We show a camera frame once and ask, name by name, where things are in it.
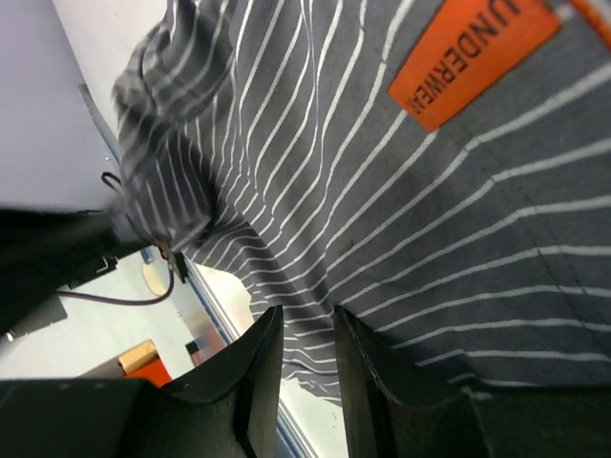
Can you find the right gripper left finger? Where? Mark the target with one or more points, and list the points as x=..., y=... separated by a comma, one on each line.
x=225, y=407

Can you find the grey striped underwear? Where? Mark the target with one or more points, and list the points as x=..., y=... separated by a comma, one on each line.
x=439, y=169

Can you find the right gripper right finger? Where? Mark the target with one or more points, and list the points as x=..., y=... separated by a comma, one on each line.
x=395, y=409

